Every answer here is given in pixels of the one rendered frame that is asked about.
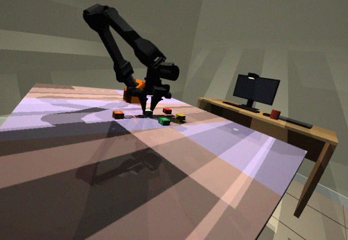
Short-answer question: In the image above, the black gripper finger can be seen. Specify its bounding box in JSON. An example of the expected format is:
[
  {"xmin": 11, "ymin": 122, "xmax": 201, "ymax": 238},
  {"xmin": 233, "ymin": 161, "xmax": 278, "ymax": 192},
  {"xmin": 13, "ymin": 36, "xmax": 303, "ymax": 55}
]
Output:
[
  {"xmin": 150, "ymin": 96, "xmax": 163, "ymax": 111},
  {"xmin": 138, "ymin": 97, "xmax": 148, "ymax": 113}
]

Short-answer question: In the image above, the green block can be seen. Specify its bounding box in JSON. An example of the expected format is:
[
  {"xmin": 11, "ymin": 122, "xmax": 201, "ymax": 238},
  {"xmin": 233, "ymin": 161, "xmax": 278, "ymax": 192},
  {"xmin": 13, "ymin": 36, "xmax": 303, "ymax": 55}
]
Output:
[{"xmin": 158, "ymin": 118, "xmax": 170, "ymax": 126}]

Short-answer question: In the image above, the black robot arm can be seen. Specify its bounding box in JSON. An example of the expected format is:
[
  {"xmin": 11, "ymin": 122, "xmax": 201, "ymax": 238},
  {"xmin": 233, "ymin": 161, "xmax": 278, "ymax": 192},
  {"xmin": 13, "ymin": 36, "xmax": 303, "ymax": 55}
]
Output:
[{"xmin": 83, "ymin": 4, "xmax": 179, "ymax": 97}]

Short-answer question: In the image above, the white block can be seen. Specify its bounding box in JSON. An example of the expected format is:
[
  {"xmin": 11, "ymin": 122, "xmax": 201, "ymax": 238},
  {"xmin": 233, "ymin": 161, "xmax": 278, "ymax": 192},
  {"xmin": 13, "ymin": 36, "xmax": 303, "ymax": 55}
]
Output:
[{"xmin": 143, "ymin": 109, "xmax": 153, "ymax": 116}]

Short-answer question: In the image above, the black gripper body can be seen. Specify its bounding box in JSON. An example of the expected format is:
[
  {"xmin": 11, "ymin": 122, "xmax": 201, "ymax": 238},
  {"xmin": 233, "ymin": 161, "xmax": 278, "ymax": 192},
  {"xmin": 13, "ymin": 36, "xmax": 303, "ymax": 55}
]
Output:
[{"xmin": 127, "ymin": 75, "xmax": 171, "ymax": 99}]

